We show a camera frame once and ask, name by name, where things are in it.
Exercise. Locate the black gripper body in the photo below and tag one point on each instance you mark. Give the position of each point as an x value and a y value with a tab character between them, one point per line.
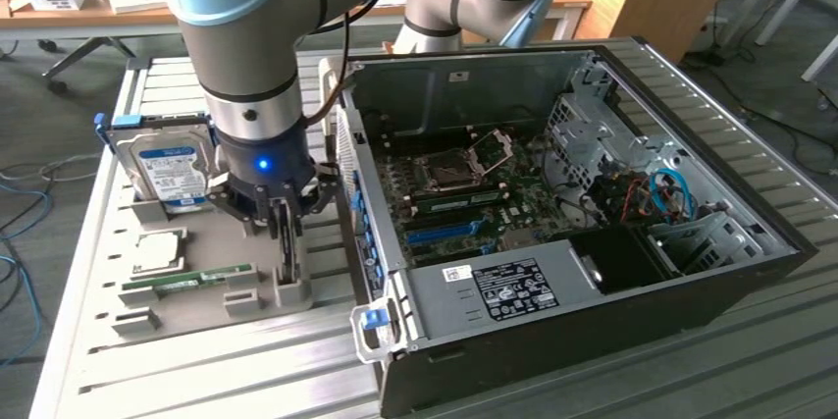
262	164

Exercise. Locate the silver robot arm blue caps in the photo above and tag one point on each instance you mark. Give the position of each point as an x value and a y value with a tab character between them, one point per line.
242	46

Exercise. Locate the grey parts rack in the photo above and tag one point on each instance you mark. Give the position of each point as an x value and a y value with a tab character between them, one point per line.
217	252

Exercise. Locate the hard disk with blue carrier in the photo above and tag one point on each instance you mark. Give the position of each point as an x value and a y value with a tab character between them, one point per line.
163	169

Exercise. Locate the green RAM stick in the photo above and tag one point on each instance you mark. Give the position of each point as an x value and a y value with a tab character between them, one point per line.
190	280
458	200

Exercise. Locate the silver CPU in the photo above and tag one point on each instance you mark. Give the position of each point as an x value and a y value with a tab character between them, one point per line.
158	252

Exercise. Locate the blue expansion slot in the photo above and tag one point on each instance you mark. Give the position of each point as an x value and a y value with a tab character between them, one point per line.
445	233

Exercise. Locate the blue case latch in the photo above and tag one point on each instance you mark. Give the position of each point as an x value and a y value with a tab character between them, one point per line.
374	319

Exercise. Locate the CPU socket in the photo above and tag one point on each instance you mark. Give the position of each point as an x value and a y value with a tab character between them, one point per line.
449	171

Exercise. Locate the metal socket cover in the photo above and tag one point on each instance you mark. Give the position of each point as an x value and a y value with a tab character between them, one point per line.
482	138

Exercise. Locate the grey power supply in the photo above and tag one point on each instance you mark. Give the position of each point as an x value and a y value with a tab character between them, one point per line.
498	286

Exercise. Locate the silver chipset heatsink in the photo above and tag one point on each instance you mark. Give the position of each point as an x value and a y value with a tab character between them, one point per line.
524	240

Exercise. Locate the green motherboard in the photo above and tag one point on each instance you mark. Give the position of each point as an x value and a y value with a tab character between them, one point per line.
530	220

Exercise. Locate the wooden desk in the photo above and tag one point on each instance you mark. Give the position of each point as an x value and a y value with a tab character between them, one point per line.
570	2
91	16

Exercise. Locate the perforated metal disk bay cage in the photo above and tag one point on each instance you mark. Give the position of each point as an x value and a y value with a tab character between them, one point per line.
582	139

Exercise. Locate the black open PC case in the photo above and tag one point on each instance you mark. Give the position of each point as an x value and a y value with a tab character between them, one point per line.
524	370

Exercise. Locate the black power connector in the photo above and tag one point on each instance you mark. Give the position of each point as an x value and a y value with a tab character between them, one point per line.
606	198

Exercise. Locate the slanted metal disk bay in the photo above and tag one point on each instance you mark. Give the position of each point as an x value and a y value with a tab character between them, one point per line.
714	237

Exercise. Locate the white table frame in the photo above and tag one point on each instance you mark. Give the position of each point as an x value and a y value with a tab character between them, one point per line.
773	31

